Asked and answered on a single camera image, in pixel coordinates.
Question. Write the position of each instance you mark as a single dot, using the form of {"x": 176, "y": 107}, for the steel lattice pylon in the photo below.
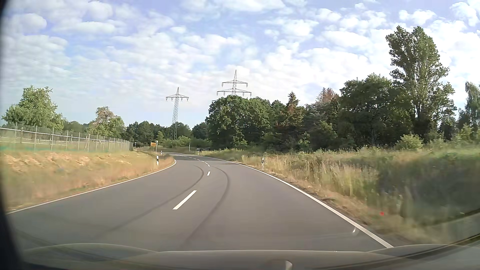
{"x": 175, "y": 112}
{"x": 234, "y": 87}

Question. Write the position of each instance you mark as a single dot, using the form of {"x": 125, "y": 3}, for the grey asphalt road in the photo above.
{"x": 240, "y": 210}

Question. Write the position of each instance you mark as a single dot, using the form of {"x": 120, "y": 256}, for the road markings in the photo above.
{"x": 185, "y": 200}

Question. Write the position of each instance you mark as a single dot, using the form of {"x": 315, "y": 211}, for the yellow road sign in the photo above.
{"x": 153, "y": 144}

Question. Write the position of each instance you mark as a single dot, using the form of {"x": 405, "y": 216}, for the wood of dark trees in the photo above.
{"x": 337, "y": 116}

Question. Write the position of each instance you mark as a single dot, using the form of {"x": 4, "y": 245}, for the car's own bonnet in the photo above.
{"x": 210, "y": 259}

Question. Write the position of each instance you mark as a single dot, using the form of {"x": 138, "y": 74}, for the row of trees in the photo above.
{"x": 105, "y": 125}

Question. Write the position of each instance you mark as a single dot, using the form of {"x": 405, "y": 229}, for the tall grass verge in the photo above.
{"x": 375, "y": 176}

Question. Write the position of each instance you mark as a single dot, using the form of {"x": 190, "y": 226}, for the dry grass verge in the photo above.
{"x": 75, "y": 172}

